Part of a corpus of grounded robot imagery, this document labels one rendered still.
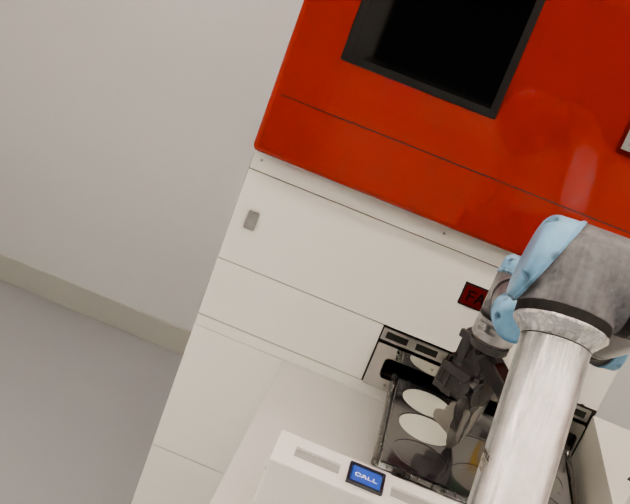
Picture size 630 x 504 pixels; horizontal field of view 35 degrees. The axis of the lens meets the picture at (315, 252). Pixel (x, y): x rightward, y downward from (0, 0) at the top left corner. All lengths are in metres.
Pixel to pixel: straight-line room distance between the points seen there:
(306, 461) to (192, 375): 0.70
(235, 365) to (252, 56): 1.59
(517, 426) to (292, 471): 0.41
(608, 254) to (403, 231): 0.80
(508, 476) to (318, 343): 0.95
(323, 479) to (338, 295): 0.63
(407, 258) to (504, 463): 0.87
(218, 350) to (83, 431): 1.15
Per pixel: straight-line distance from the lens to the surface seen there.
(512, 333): 1.59
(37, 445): 3.08
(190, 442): 2.21
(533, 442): 1.17
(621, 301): 1.22
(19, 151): 3.81
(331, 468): 1.50
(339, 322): 2.03
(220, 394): 2.14
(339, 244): 1.98
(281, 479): 1.47
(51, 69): 3.71
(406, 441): 1.79
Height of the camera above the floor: 1.69
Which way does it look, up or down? 18 degrees down
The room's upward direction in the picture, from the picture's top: 21 degrees clockwise
